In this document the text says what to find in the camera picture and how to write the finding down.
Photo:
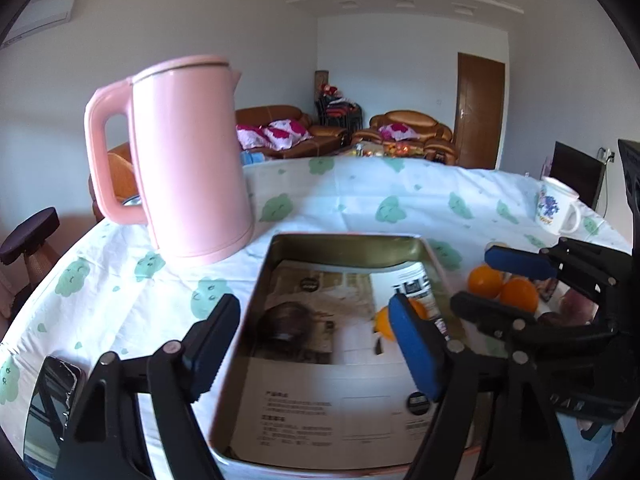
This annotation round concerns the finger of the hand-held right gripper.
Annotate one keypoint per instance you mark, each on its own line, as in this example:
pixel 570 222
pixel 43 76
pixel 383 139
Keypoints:
pixel 515 263
pixel 487 312

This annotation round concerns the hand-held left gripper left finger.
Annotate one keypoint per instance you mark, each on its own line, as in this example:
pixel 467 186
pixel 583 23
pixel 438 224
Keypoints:
pixel 209 355

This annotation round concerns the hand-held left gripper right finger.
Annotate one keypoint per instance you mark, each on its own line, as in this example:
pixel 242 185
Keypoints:
pixel 415 350

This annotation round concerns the orange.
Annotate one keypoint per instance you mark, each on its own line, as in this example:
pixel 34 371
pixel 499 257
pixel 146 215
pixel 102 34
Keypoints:
pixel 521 294
pixel 383 323
pixel 484 282

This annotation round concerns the metal tin box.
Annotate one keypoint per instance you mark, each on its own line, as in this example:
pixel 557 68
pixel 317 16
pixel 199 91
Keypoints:
pixel 250 340

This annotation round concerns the small dark purple fruit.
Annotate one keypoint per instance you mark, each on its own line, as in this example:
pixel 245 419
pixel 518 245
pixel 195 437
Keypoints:
pixel 550 318

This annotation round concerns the white printed mug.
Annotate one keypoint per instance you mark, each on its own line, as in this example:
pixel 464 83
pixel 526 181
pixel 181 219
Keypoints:
pixel 552 205

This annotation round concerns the purple round fruit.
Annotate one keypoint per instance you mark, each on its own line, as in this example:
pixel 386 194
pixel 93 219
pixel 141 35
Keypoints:
pixel 575 307

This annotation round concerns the dark brown round fruit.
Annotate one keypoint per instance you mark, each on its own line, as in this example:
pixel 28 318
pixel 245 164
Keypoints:
pixel 284 322

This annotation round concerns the photo printed paper leaflet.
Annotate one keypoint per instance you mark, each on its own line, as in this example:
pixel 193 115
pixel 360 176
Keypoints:
pixel 325 300

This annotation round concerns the black television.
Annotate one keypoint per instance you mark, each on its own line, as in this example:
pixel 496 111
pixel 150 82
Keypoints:
pixel 575 172

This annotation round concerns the white instruction sheet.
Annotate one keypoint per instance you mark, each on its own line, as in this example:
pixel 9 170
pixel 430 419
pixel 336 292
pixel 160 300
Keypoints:
pixel 320 410

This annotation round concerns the brown wooden door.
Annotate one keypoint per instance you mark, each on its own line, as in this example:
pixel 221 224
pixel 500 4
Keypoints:
pixel 477 110

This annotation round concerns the white green cloud tablecloth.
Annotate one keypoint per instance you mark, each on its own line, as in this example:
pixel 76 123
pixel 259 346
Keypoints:
pixel 350 195

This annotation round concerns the black smartphone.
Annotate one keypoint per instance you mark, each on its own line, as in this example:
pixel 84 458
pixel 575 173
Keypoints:
pixel 50 410

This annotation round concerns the pink floral cushion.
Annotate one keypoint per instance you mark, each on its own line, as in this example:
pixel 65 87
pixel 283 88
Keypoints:
pixel 250 136
pixel 287 132
pixel 397 132

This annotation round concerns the cluttered coffee table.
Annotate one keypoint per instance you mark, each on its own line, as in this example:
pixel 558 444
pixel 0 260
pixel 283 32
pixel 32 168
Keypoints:
pixel 380 150

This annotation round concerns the brown leather armchair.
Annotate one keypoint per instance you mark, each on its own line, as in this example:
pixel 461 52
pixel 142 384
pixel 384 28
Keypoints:
pixel 405 117

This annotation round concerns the pink electric kettle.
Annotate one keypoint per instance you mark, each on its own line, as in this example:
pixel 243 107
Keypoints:
pixel 190 160

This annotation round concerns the blue cloth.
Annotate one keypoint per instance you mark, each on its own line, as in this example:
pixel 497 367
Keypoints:
pixel 252 159

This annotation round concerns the orange leather chair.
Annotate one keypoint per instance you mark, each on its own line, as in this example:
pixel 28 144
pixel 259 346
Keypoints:
pixel 117 170

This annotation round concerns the dark wooden stool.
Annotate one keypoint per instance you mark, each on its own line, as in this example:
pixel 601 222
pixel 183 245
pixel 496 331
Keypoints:
pixel 27 235

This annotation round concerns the stack of dark chairs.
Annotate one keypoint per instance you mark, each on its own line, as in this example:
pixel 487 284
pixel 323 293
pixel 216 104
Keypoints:
pixel 340 112

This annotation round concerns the brown leather sofa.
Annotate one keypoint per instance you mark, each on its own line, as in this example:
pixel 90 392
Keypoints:
pixel 280 112

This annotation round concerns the white air conditioner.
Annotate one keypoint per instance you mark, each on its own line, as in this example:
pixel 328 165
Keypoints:
pixel 42 17

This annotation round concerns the wall socket with plug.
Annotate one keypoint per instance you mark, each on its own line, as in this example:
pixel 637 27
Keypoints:
pixel 608 154

